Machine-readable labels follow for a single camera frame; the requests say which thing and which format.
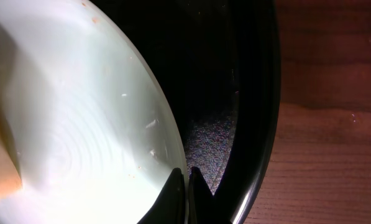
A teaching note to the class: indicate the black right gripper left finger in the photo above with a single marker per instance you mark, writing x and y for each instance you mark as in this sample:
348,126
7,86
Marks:
169,207

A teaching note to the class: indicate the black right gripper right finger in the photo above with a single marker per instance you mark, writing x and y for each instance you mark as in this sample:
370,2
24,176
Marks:
202,207

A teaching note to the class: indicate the light blue plate top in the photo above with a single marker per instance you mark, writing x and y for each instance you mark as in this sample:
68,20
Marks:
91,132

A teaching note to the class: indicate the black round tray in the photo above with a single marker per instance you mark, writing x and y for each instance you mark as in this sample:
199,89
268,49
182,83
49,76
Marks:
218,63

